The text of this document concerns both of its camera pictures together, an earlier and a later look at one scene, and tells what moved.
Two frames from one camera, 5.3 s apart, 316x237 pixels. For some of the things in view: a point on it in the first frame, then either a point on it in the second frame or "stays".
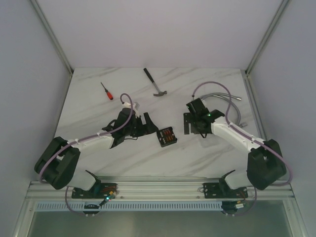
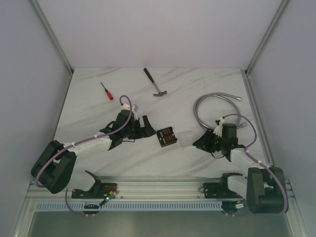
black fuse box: [166, 137] stays
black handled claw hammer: [160, 93] stays
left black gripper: [141, 125] stays
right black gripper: [188, 119] -> [203, 142]
